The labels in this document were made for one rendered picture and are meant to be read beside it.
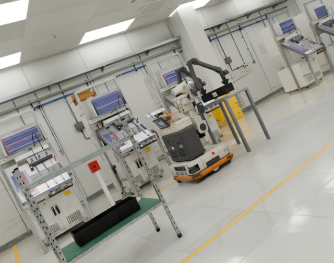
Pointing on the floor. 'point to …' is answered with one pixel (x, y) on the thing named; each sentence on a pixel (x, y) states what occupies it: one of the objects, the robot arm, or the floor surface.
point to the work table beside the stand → (235, 117)
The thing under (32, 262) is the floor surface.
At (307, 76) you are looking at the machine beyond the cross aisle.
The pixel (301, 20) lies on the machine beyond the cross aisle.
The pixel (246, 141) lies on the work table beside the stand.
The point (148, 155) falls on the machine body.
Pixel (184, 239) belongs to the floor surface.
